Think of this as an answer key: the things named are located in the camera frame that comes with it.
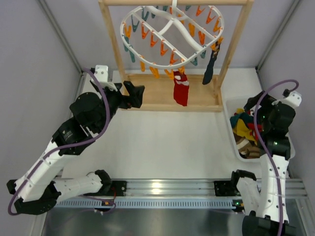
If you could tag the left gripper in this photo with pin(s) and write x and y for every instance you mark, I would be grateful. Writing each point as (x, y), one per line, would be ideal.
(126, 96)

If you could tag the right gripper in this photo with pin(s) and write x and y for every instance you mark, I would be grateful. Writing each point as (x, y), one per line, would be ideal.
(257, 103)

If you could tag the red sock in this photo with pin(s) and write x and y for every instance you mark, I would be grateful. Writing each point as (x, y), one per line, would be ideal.
(251, 127)
(181, 88)

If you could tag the yellow sock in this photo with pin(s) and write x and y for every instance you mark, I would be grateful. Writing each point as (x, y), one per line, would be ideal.
(241, 130)

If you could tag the white oval clip hanger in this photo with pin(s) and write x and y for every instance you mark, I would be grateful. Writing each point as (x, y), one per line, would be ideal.
(194, 34)

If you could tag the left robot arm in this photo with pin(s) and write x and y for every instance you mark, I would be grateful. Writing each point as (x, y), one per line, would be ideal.
(38, 191)

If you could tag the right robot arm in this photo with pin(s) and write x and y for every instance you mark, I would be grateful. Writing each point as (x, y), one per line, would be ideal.
(265, 208)

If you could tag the wooden hanger stand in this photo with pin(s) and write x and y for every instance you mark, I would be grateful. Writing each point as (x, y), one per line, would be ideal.
(159, 84)

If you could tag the teal sock in basket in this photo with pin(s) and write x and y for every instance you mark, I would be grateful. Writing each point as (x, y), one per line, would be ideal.
(243, 115)

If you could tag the white plastic basket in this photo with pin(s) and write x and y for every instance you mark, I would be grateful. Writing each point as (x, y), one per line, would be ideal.
(233, 147)

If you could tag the black sock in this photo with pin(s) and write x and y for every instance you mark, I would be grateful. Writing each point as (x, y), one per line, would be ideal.
(208, 75)

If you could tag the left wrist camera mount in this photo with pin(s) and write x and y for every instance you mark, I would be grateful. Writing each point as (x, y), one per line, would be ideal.
(101, 72)

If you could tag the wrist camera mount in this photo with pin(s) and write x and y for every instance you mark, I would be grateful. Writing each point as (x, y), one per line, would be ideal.
(290, 98)
(101, 72)

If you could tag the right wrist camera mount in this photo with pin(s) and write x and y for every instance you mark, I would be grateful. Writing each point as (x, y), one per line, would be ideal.
(290, 98)

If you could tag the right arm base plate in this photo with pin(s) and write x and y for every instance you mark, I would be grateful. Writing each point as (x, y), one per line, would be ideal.
(225, 188)

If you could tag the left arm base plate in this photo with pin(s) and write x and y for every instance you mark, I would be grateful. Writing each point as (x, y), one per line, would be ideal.
(117, 189)

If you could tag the aluminium rail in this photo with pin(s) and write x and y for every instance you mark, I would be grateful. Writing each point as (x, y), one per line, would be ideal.
(170, 187)

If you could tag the grey slotted cable duct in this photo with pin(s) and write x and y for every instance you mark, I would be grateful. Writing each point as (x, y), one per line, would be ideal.
(154, 203)

